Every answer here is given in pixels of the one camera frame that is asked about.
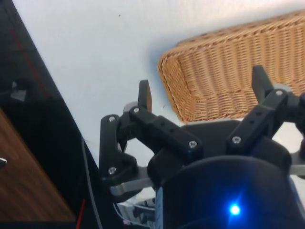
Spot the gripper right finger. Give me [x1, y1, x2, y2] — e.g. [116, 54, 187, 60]
[226, 64, 305, 156]

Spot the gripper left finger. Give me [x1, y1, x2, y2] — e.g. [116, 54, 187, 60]
[99, 80, 204, 187]

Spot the wicker basket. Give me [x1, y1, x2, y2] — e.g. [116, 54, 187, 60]
[157, 9, 305, 124]

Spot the grey cable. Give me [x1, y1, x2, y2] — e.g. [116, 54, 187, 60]
[81, 137, 101, 229]

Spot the red cable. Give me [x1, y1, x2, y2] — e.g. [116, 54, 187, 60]
[75, 199, 86, 229]

